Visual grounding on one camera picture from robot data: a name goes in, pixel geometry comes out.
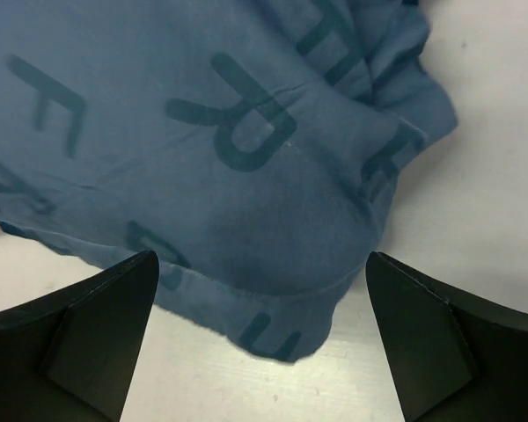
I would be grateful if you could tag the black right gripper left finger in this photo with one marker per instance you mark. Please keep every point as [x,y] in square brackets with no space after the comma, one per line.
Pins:
[70,355]

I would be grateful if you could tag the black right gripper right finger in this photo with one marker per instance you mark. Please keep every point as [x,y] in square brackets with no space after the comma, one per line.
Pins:
[453,356]

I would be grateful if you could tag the blue lettered pillowcase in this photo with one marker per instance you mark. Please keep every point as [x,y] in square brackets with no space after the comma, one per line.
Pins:
[255,146]

